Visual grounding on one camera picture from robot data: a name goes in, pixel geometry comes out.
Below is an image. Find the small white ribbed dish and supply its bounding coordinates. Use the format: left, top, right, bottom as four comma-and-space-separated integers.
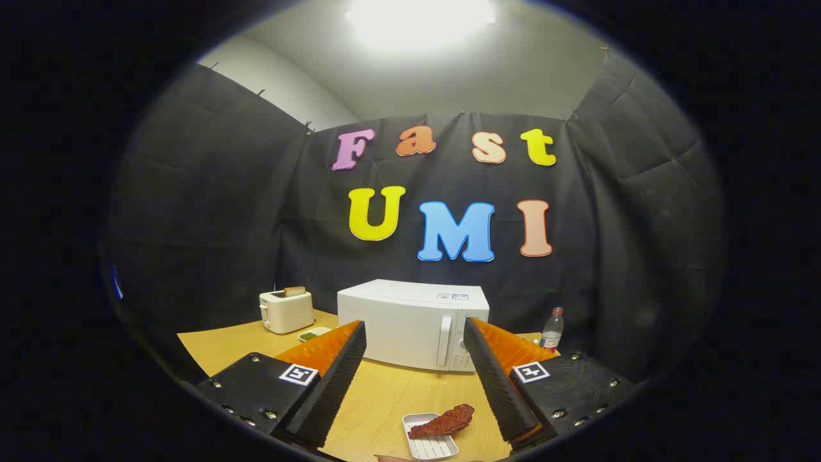
402, 413, 460, 461

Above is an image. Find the white toaster oven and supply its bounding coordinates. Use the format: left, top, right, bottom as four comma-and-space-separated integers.
337, 278, 490, 373

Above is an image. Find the red-brown meat slice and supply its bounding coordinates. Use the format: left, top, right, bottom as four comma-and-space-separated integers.
409, 404, 475, 440

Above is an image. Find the cream pop-up toaster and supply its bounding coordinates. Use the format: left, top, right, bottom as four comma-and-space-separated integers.
259, 290, 315, 334

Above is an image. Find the clear plastic water bottle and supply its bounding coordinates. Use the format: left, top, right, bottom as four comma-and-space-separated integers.
540, 307, 565, 352

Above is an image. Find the black backdrop cloth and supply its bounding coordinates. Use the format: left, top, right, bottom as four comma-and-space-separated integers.
109, 48, 725, 386

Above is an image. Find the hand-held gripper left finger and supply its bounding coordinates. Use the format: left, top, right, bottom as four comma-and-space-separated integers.
196, 320, 368, 449

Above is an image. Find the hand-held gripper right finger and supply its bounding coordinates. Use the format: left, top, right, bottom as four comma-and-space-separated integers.
463, 317, 639, 450

